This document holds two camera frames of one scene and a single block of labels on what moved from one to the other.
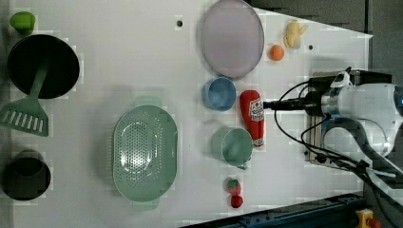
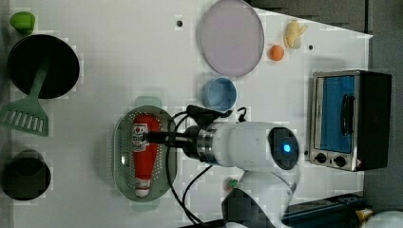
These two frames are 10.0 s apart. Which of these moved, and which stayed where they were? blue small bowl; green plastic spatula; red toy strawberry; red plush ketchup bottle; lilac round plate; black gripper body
Moved: black gripper body; red plush ketchup bottle
Stayed: blue small bowl; lilac round plate; green plastic spatula; red toy strawberry
